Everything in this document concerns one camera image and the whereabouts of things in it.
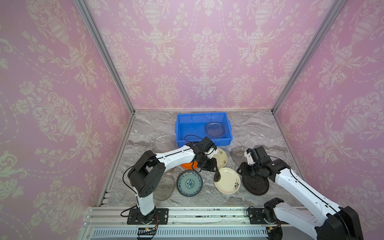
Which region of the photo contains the aluminium frame post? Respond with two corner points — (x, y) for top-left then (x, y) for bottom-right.
(271, 0), (347, 116)
(75, 0), (135, 116)

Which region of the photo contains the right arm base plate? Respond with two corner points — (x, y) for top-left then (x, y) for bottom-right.
(246, 207), (288, 225)

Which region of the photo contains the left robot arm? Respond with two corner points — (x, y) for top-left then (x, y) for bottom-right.
(123, 137), (221, 225)

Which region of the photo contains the black round plate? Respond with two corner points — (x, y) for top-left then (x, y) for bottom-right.
(242, 177), (270, 196)

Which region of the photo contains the brown transparent glass plate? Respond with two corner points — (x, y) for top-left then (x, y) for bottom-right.
(165, 167), (176, 174)

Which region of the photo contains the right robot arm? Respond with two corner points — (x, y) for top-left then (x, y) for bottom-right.
(237, 146), (364, 240)

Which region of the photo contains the right aluminium frame post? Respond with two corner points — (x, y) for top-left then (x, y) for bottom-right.
(271, 0), (347, 116)

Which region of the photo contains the cream plate with black patch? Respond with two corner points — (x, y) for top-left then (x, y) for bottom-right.
(214, 168), (241, 195)

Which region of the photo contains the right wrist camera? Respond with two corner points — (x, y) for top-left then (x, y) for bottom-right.
(244, 149), (254, 165)

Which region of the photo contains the aluminium mounting rail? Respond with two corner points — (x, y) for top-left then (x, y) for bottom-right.
(79, 203), (335, 240)

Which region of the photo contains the blue plastic bin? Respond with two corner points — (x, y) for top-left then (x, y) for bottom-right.
(175, 112), (233, 147)

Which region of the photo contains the blue patterned ceramic plate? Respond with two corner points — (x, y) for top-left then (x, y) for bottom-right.
(176, 171), (203, 197)

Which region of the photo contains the orange plastic plate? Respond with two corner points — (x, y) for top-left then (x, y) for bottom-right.
(181, 162), (198, 170)

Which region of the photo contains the clear grey glass plate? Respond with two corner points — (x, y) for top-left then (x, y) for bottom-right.
(153, 174), (176, 201)

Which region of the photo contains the cream floral plate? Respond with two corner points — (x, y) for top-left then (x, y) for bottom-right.
(213, 148), (228, 169)

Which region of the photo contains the grey transparent glass plate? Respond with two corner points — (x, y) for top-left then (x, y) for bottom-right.
(230, 146), (248, 166)

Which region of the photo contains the left aluminium frame post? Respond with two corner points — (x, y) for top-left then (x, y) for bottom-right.
(75, 0), (135, 116)

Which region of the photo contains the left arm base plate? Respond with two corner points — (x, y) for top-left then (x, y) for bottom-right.
(127, 208), (169, 225)

